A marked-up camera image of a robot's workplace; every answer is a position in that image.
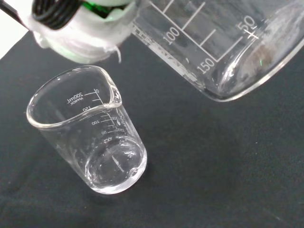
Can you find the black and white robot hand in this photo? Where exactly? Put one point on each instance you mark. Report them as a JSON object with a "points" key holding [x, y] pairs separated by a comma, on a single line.
{"points": [[78, 40]]}

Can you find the black cloth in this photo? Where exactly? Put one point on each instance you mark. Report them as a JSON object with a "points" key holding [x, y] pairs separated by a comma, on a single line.
{"points": [[213, 166]]}

